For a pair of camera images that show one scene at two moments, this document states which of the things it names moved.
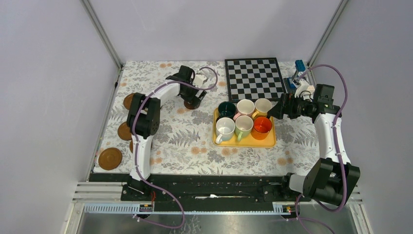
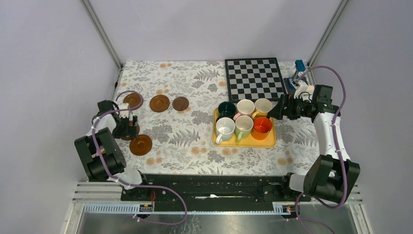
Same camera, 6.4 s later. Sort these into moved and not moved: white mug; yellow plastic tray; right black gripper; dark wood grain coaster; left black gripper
Moved: left black gripper; dark wood grain coaster
Not moved: white mug; right black gripper; yellow plastic tray
